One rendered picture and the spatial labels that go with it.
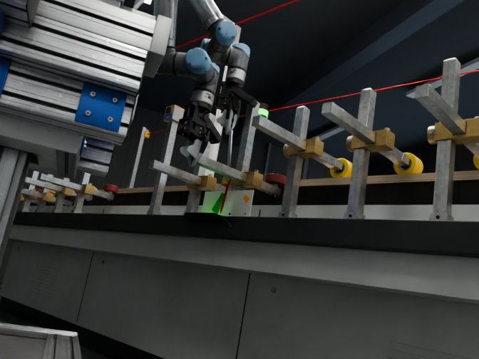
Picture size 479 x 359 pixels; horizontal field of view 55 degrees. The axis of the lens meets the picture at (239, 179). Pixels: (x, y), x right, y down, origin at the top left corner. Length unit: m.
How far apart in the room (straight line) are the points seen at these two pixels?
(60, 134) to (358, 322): 1.05
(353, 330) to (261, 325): 0.38
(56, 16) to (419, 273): 1.03
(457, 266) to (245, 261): 0.70
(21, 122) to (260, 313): 1.13
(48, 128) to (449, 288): 1.01
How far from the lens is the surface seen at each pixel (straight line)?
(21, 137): 1.09
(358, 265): 1.36
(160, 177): 2.10
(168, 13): 1.55
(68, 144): 1.08
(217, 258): 1.73
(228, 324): 1.93
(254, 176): 1.65
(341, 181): 1.69
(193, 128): 1.50
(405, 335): 1.51
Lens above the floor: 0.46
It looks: 13 degrees up
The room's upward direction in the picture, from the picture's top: 10 degrees clockwise
